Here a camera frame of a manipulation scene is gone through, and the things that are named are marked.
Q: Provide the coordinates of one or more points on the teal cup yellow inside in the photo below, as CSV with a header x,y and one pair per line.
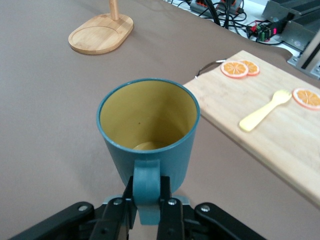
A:
x,y
150,160

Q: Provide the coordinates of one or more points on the wooden cutting board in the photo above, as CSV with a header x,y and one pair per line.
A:
x,y
275,140

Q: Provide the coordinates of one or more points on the yellow plastic fork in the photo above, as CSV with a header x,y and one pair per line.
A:
x,y
260,116

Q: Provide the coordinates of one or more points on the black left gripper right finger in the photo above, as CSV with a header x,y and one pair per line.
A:
x,y
172,220

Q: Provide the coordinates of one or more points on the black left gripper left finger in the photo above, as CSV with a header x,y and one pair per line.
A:
x,y
107,220

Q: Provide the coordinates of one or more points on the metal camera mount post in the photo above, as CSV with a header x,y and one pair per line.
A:
x,y
310,57

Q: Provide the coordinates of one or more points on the electronics module red display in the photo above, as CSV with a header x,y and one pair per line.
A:
x,y
265,30

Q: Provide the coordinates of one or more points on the grey metal box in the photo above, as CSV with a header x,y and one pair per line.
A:
x,y
295,15

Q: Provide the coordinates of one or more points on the orange slice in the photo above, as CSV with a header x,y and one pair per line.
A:
x,y
253,68
307,98
234,69

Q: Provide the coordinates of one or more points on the grey power strip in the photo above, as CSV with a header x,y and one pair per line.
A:
x,y
200,5

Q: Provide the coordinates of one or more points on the wooden cup rack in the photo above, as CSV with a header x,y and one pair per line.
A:
x,y
100,35

